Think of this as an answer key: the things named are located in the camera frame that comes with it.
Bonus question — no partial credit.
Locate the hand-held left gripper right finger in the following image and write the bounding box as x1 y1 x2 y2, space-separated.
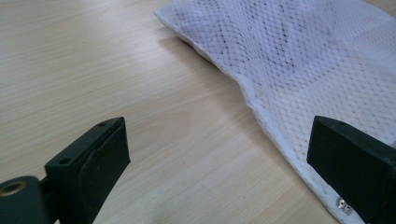
306 115 396 224

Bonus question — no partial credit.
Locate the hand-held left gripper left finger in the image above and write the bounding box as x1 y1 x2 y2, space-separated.
38 117 131 224

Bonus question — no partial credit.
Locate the white mesh laundry bag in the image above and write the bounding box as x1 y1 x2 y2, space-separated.
154 0 396 224

